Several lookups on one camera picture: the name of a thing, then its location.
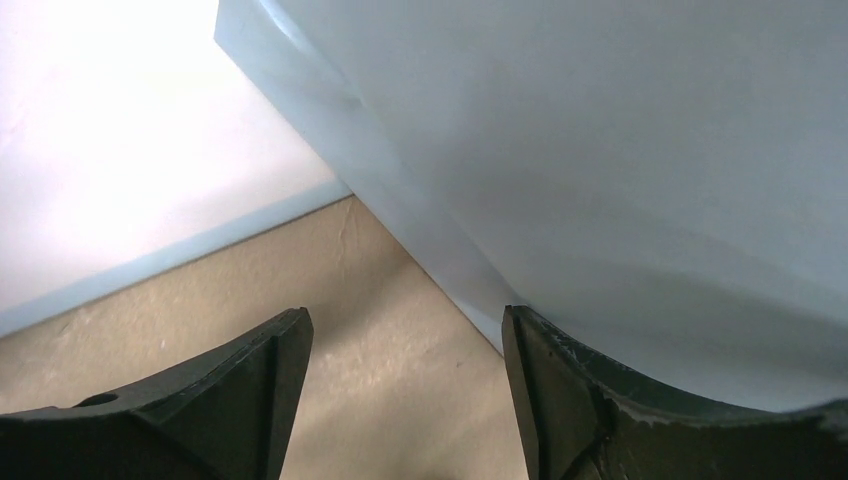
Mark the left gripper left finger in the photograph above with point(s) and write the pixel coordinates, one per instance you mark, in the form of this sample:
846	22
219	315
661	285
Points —
225	414

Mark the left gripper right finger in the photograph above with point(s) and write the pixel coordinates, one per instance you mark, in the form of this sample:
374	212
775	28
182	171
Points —
584	415

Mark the light blue paper bag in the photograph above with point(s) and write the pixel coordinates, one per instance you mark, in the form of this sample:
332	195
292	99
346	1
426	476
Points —
664	180

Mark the flat light blue bag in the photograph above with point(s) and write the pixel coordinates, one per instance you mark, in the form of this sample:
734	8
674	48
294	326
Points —
131	144

